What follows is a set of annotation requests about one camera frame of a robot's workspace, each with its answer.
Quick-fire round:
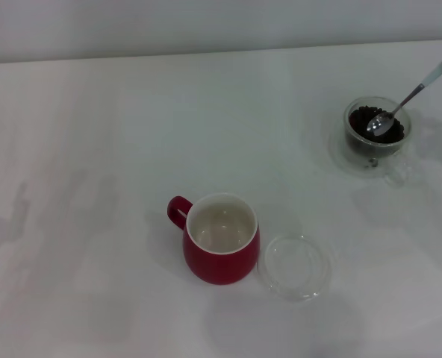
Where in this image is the metal spoon with blue handle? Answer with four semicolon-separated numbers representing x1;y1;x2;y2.
366;61;442;137

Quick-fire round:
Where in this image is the small clear glass dish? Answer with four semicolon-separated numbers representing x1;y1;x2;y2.
257;233;333;303

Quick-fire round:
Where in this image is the clear glass saucer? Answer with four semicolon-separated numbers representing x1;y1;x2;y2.
327;121;418;180

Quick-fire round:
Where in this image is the red ceramic mug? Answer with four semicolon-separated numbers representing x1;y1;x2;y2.
166;192;261;286

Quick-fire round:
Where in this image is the clear glass cup with handle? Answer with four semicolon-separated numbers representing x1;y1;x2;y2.
342;95;412;188

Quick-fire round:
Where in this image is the coffee beans pile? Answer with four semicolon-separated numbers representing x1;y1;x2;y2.
346;105;407;156

